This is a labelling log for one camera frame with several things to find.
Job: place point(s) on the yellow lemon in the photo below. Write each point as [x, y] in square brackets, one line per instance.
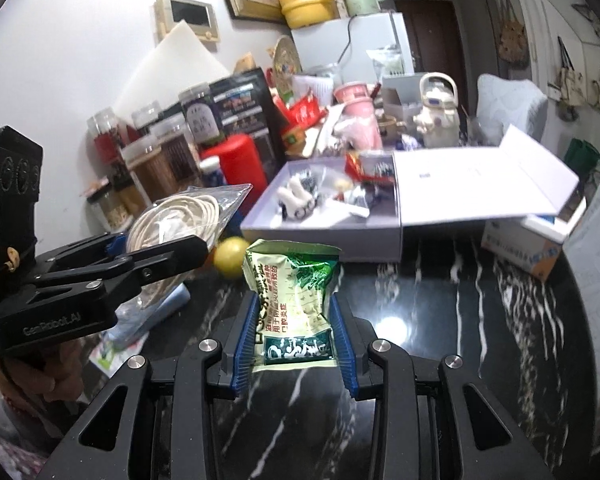
[229, 255]

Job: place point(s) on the wall intercom panel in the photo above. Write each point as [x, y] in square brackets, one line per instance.
[199, 16]

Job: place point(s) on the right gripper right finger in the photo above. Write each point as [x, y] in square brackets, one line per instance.
[433, 419]

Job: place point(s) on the white mini fridge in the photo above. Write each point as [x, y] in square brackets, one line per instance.
[346, 42]

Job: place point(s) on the red cylinder canister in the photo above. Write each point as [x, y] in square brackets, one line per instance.
[240, 163]

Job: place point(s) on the pink cup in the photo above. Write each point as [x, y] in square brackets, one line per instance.
[357, 124]

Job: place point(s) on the person left hand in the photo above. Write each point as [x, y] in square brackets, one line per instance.
[58, 379]

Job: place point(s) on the red snack packet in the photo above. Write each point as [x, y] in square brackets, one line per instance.
[359, 168]

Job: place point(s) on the far leaf chair cushion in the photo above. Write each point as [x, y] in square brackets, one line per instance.
[503, 103]

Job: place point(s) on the checkered scrunchie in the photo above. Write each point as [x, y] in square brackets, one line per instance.
[383, 173]

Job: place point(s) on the yellow pot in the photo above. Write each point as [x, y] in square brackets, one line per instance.
[302, 13]

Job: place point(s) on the red white sauce packet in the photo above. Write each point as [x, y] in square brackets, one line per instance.
[359, 200]

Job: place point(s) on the green snack packet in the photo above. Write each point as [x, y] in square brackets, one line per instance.
[293, 282]

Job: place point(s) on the dark tea jar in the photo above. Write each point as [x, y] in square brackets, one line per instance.
[177, 144]

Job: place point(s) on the mask box orange blue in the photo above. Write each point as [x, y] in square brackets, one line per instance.
[533, 243]

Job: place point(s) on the red berry jar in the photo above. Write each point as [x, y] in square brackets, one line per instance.
[108, 135]

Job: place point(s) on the checkered lace cloth with plush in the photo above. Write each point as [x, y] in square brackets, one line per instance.
[299, 197]

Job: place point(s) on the white open gift box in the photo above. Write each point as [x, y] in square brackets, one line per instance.
[430, 187]

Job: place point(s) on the blue tablet tube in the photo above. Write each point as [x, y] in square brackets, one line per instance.
[211, 172]

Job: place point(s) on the black printed bag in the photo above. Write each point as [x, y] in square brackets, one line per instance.
[245, 105]

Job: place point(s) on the cream cartoon kettle bottle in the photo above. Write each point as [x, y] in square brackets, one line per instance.
[438, 121]

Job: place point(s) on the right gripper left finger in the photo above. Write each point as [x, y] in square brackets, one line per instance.
[155, 413]

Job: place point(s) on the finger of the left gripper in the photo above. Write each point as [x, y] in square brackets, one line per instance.
[93, 277]
[97, 255]

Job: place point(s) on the brown powder jar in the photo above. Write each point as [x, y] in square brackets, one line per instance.
[147, 162]

